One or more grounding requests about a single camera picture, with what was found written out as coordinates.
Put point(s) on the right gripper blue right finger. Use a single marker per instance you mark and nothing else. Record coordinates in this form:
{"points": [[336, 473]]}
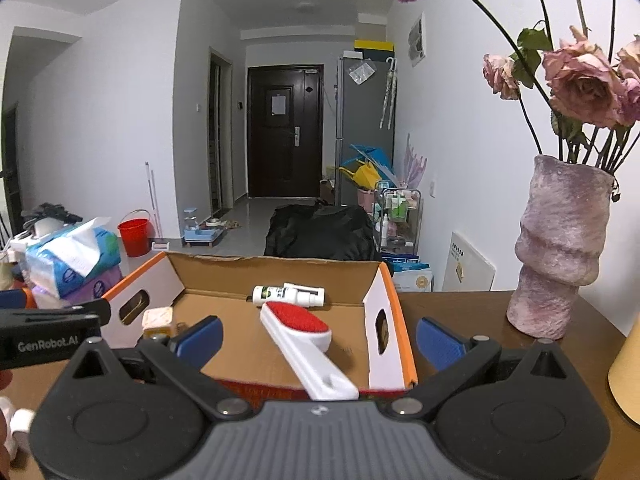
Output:
{"points": [[460, 363]]}

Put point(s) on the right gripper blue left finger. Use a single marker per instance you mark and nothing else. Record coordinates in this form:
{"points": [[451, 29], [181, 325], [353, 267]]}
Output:
{"points": [[177, 362]]}

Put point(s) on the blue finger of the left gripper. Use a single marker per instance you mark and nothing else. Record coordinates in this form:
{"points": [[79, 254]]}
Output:
{"points": [[13, 299]]}

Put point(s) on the red white lint brush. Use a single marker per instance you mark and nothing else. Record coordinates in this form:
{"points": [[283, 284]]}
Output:
{"points": [[304, 339]]}

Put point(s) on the white spray bottle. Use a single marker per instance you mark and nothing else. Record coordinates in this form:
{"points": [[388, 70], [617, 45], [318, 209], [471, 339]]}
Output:
{"points": [[302, 296]]}

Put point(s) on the white small cap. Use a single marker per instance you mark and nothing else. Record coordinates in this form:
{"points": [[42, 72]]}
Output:
{"points": [[17, 422]]}

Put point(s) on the blue tissue pack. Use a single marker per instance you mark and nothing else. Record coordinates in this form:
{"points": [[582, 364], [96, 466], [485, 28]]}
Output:
{"points": [[66, 260]]}

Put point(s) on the red cardboard pumpkin box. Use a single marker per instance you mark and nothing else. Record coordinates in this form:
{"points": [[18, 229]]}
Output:
{"points": [[370, 343]]}

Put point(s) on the black headset on container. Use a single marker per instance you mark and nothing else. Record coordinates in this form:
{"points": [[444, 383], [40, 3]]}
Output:
{"points": [[48, 218]]}

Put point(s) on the pet water feeder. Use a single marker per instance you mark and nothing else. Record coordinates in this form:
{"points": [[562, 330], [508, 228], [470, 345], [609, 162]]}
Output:
{"points": [[196, 234]]}

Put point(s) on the red bucket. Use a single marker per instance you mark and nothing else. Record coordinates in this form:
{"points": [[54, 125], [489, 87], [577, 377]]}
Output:
{"points": [[135, 231]]}

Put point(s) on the metal trolley with bottles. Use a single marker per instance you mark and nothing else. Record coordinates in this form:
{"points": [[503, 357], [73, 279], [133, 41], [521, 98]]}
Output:
{"points": [[397, 216]]}

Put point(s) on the cream thermos jug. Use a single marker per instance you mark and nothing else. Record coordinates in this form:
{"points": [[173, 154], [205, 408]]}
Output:
{"points": [[624, 378]]}

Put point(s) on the pink textured vase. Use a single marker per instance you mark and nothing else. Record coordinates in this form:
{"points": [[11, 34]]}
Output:
{"points": [[562, 235]]}

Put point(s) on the black bag on floor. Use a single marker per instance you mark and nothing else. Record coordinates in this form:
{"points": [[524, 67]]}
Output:
{"points": [[341, 233]]}

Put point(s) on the yellow bag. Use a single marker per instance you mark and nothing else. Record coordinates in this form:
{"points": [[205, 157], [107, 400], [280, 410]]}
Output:
{"points": [[366, 175]]}

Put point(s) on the grey refrigerator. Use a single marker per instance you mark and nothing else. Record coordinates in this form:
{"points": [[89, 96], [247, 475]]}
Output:
{"points": [[361, 119]]}

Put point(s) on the dark brown entrance door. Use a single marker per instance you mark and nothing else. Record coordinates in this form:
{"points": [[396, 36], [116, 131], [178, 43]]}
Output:
{"points": [[284, 130]]}

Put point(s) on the dried pink roses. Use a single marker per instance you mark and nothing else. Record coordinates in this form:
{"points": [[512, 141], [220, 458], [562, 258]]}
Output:
{"points": [[592, 93]]}

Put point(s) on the white board against wall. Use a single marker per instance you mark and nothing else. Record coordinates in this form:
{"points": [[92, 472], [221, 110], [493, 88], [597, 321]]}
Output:
{"points": [[467, 270]]}

